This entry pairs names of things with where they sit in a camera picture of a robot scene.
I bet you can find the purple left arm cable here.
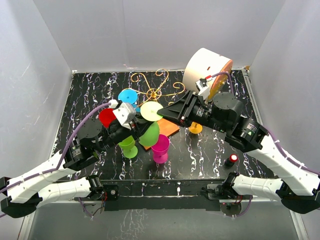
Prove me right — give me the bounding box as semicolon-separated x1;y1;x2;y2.
0;102;112;218

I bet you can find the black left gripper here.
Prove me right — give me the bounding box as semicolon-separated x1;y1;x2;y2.
96;111;157;154

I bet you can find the red plastic wine glass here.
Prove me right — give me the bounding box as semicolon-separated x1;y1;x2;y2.
98;108;116;128

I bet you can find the blue plastic wine glass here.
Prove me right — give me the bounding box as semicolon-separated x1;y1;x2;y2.
118;89;140;113

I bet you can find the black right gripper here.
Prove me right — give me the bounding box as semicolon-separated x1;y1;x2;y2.
157;90;228;134

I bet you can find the red push button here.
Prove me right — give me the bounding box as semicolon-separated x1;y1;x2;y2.
224;154;239;168

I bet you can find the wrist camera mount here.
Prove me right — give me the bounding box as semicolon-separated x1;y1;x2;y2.
195;75;213;100
108;99;136;130

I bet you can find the white cylindrical container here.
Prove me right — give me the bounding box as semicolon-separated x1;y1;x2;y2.
182;48;233;102

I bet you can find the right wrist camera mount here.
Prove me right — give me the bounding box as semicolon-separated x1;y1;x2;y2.
195;75;213;100

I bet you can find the orange plastic wine glass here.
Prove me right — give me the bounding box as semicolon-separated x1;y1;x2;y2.
188;121;203;134

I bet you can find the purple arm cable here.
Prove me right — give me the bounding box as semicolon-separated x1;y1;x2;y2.
209;71;320;218
0;102;112;218

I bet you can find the green plastic wine glass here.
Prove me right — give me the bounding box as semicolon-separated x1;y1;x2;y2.
118;136;138;159
139;101;163;148

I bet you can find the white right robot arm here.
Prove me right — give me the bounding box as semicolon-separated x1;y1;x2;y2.
157;91;320;214

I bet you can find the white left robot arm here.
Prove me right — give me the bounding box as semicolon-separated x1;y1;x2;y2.
0;117;154;219

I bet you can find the gold wire wine glass rack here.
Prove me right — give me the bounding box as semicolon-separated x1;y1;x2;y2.
122;68;185;151

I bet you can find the magenta plastic wine glass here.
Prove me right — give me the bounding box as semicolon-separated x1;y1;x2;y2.
151;134;170;164

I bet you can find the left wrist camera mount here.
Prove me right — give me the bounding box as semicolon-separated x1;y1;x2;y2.
108;99;136;130

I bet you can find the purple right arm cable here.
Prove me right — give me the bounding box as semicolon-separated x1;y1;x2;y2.
209;71;320;218

